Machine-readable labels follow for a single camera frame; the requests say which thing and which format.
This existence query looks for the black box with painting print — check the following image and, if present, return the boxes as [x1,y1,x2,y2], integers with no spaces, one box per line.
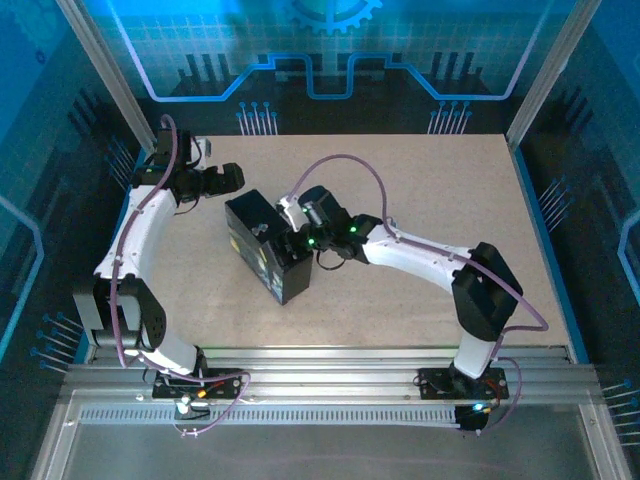
[223,188,315,307]

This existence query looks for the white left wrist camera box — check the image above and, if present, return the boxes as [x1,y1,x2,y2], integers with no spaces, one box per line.
[192,137,212,169]

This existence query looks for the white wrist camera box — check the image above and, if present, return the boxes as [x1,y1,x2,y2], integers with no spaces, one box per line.
[192,137,212,169]
[276,193,310,232]

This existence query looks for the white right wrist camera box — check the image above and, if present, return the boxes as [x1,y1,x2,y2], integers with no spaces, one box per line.
[276,193,310,232]

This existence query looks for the black right gripper cable loop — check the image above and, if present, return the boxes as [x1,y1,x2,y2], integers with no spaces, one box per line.
[313,248,350,272]

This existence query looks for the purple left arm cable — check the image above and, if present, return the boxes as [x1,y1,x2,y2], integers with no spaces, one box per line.
[108,113,254,441]

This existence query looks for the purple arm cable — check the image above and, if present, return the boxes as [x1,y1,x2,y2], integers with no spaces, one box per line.
[287,153,550,437]
[108,113,254,441]

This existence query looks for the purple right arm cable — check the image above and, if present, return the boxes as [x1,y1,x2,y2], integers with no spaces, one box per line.
[287,153,550,437]

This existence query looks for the aluminium frame post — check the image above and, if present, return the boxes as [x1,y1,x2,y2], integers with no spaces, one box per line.
[54,0,159,151]
[505,0,604,149]

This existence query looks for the aluminium mounting rail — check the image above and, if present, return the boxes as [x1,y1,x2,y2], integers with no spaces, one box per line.
[64,347,599,397]

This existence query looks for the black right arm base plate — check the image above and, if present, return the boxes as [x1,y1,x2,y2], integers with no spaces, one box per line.
[417,367,510,401]

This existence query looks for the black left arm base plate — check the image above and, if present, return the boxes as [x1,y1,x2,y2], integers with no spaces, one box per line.
[151,367,245,401]

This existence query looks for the grey slotted cable duct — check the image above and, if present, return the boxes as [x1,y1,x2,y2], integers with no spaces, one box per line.
[78,407,459,427]

